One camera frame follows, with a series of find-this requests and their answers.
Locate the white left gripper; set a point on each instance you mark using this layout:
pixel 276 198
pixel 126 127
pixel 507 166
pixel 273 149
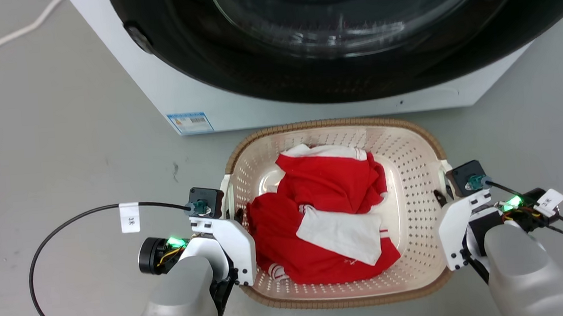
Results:
pixel 236 247

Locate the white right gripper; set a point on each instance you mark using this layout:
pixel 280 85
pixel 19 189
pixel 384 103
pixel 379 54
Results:
pixel 452 230

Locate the beige perforated laundry basket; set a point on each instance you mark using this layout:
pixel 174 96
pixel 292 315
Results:
pixel 412 157

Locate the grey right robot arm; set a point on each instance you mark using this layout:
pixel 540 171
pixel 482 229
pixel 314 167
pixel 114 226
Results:
pixel 526 269

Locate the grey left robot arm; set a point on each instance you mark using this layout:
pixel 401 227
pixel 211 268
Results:
pixel 182 301

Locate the red and white garment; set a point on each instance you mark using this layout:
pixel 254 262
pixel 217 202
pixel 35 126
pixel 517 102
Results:
pixel 324 185

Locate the blue energy label sticker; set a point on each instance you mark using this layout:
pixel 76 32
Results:
pixel 190 123

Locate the white washing machine body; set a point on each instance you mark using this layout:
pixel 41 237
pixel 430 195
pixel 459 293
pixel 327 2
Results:
pixel 186 97

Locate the black round washer door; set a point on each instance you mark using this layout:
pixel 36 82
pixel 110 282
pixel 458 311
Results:
pixel 265 74

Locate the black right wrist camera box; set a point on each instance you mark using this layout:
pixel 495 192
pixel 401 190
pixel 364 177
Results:
pixel 469 178

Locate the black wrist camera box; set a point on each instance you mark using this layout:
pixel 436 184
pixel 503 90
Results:
pixel 469 178
pixel 206 202

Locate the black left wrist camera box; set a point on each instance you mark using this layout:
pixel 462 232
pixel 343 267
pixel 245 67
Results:
pixel 206 202

